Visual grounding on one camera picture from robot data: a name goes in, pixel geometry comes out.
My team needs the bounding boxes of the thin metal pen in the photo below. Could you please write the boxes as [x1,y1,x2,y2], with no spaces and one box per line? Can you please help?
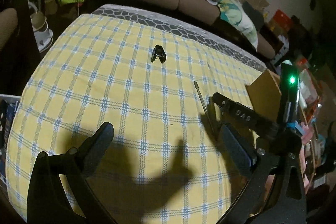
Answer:
[194,81,217,140]

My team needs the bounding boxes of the black binder clip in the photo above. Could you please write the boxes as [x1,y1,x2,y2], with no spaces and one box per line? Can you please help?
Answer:
[151,45,166,64]

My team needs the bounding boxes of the brown cardboard box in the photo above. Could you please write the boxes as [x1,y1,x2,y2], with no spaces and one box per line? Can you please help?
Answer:
[247,69,281,122]

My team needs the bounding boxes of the yellow checked cloth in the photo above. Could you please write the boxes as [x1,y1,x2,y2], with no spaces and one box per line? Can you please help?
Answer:
[6,14,261,223]

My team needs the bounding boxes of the floral green white pillow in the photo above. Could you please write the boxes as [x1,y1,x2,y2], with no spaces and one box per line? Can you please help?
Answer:
[206,0,258,49]

